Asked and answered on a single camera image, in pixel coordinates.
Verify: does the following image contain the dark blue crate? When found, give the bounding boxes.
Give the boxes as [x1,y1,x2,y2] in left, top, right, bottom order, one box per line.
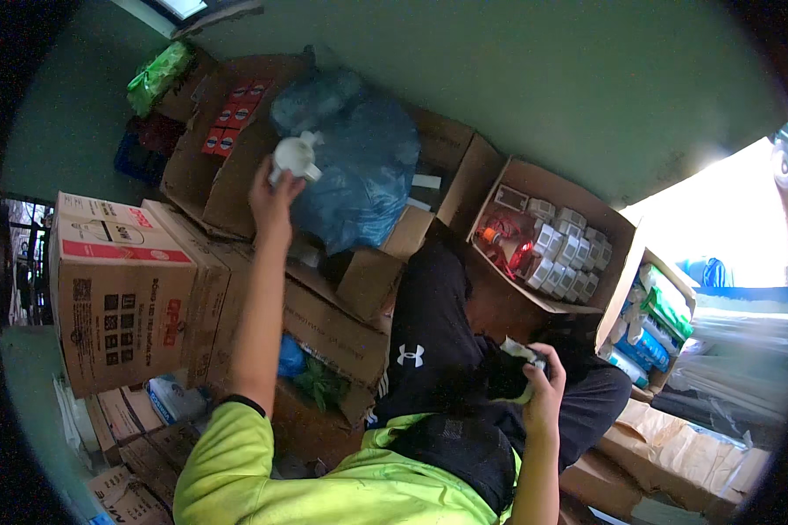
[113,115,186,188]

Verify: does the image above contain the open brown carton with flaps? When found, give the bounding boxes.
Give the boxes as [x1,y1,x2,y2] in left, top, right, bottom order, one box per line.
[380,108,508,263]

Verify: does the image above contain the person's right hand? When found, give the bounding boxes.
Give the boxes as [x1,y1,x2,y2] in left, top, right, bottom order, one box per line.
[521,342,567,442]

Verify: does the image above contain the white plastic pipe fitting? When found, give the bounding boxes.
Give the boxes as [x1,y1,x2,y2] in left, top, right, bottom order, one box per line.
[268,130,324,186]

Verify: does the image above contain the person's legs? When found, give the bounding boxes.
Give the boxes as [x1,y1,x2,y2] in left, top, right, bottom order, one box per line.
[366,223,633,475]

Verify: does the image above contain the printed carton with red label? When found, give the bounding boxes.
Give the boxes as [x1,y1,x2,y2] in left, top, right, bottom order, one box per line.
[49,191,199,400]

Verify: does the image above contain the red wire bundle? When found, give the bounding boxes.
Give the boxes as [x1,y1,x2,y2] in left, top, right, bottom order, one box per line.
[476,209,534,282]

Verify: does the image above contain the blue white box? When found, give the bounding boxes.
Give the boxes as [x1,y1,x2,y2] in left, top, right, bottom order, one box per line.
[146,374,209,425]

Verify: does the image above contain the row of red packets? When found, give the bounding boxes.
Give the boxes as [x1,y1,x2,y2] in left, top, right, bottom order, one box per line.
[200,79,274,158]

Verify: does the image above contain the person's body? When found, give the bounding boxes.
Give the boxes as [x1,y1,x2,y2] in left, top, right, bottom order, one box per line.
[172,400,523,525]

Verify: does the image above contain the carton of white switch boxes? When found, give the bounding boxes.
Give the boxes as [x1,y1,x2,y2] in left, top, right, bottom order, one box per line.
[466,156,639,317]

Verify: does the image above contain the person's left hand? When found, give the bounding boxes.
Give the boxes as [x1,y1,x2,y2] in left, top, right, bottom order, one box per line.
[248,154,307,249]

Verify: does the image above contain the stack of white sheets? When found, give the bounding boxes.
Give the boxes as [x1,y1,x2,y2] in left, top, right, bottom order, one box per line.
[53,374,101,468]

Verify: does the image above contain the metal gate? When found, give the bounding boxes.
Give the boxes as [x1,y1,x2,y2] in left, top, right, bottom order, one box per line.
[3,196,57,327]

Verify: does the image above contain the blue plastic bag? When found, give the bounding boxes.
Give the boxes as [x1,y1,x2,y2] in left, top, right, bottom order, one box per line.
[269,64,422,257]

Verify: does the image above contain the small blue packet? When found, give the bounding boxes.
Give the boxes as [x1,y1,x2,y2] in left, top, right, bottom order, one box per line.
[277,335,307,379]

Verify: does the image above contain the long brown carton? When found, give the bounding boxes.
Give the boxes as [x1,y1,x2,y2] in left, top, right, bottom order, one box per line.
[281,248,396,429]

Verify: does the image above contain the window frame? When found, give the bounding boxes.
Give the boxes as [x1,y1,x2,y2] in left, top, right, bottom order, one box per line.
[110,0,265,40]

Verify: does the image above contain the stack of clear plastic bags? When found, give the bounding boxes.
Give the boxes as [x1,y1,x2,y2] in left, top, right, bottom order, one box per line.
[653,287,788,448]

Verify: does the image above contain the heap of flat cartons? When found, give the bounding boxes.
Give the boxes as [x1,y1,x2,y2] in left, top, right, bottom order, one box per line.
[82,384,203,525]

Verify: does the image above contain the open carton with red packets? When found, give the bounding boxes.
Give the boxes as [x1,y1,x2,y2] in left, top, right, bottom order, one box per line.
[160,52,317,241]

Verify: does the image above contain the green plastic bag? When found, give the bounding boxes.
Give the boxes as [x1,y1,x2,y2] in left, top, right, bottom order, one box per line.
[126,41,195,119]

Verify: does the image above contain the group of white switch boxes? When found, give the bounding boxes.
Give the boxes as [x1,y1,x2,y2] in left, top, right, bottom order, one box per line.
[524,197,613,305]

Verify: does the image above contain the green leafy bundle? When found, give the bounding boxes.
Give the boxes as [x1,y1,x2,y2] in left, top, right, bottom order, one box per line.
[295,357,350,412]

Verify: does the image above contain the carton of blue green packs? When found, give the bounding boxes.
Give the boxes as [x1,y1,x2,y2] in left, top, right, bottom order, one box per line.
[594,247,698,396]

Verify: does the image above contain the brown paper wrapped packages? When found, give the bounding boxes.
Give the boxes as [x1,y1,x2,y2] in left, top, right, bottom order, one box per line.
[558,397,773,525]

